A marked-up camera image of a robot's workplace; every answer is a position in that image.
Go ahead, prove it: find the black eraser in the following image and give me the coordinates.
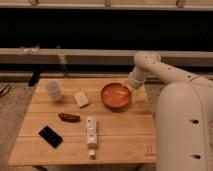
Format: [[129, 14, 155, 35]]
[[39, 126, 63, 148]]

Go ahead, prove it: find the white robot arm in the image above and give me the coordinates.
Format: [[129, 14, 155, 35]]
[[128, 51, 213, 171]]

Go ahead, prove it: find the orange bowl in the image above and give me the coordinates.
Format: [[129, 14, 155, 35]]
[[101, 83, 131, 109]]

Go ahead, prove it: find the white tube bottle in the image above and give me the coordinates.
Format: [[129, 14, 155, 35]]
[[86, 116, 98, 159]]

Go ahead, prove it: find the dark red chili pepper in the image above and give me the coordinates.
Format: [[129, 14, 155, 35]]
[[58, 113, 80, 123]]

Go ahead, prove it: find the wooden table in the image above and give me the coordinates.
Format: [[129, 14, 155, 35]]
[[9, 78, 156, 166]]

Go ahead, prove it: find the white plastic cup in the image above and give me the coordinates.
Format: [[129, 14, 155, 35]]
[[44, 80, 62, 102]]

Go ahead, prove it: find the crumpled plastic wrap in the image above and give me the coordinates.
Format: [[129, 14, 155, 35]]
[[20, 46, 40, 55]]

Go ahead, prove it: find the long wooden bench rail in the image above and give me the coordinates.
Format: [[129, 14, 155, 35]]
[[0, 48, 213, 67]]

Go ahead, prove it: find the black cable on floor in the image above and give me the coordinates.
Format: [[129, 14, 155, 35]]
[[0, 84, 12, 98]]

